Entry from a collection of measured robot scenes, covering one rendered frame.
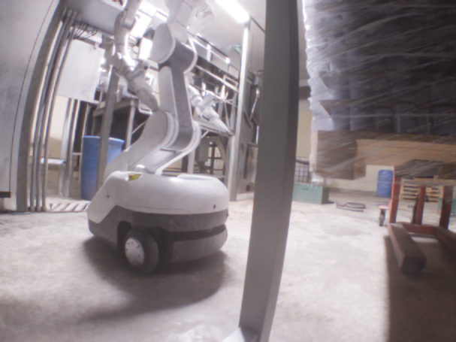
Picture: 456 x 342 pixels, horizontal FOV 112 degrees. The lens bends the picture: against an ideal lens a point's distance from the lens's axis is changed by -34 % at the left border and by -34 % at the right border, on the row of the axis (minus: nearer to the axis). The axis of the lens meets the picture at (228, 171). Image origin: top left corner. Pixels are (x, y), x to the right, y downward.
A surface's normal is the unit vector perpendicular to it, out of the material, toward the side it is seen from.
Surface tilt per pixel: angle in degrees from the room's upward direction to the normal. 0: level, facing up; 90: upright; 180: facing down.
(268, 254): 90
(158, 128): 90
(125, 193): 90
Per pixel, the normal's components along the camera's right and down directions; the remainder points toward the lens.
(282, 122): -0.57, -0.05
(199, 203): 0.70, 0.06
